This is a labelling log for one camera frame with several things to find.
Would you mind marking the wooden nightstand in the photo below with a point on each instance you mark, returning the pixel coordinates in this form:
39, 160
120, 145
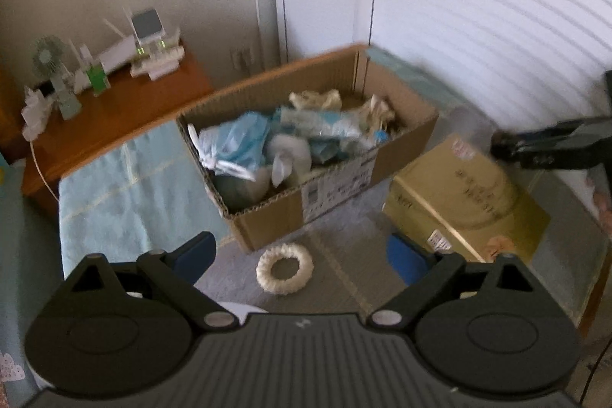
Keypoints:
119, 121

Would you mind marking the small white desk fan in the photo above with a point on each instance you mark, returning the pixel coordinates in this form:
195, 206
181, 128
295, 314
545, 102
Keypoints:
48, 53

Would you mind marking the orange wooden headboard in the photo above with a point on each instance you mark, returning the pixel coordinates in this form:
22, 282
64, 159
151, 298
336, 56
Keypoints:
9, 111

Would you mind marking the small grey screen device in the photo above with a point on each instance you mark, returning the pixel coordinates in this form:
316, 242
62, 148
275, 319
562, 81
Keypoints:
147, 24

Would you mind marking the teal folded towel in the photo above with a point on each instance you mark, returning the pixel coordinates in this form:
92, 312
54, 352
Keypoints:
411, 73

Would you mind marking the grey-green bed sheet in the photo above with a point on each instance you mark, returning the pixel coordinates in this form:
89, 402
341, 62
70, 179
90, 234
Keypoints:
24, 245

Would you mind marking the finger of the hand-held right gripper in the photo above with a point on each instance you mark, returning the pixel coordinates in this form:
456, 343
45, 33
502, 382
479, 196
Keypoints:
564, 131
564, 157

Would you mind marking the brown cardboard box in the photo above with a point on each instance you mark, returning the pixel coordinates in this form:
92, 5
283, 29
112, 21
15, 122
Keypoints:
272, 217

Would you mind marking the wide white louvered closet door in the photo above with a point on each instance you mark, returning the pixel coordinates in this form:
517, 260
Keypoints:
487, 16

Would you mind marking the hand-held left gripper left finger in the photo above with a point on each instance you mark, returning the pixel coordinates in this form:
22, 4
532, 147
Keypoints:
193, 256

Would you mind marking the gold cardboard box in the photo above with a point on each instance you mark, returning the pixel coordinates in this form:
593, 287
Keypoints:
459, 197

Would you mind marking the light blue towel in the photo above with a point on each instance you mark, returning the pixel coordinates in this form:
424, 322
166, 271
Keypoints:
134, 193

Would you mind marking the white charger block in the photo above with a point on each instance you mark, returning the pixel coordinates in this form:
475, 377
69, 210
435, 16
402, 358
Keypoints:
37, 111

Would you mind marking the white router with antennas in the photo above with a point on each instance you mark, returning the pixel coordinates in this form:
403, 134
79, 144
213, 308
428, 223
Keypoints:
122, 52

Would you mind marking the pack of blue face masks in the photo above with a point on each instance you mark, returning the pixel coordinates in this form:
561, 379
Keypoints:
236, 142

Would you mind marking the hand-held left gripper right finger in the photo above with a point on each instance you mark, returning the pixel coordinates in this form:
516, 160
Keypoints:
406, 256

